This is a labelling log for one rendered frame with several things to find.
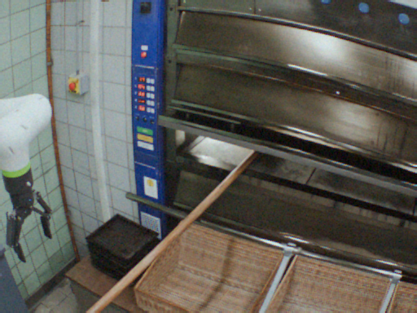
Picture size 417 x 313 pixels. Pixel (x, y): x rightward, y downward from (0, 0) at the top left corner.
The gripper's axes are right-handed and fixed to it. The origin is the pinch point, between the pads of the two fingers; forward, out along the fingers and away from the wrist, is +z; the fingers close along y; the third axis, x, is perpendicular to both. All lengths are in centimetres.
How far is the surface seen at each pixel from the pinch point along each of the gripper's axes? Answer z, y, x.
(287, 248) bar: 29, -69, 54
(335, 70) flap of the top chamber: -29, -106, 55
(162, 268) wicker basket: 80, -84, -8
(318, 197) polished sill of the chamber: 29, -107, 56
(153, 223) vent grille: 73, -107, -26
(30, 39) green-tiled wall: -24, -100, -106
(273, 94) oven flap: -10, -110, 29
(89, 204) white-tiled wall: 85, -113, -77
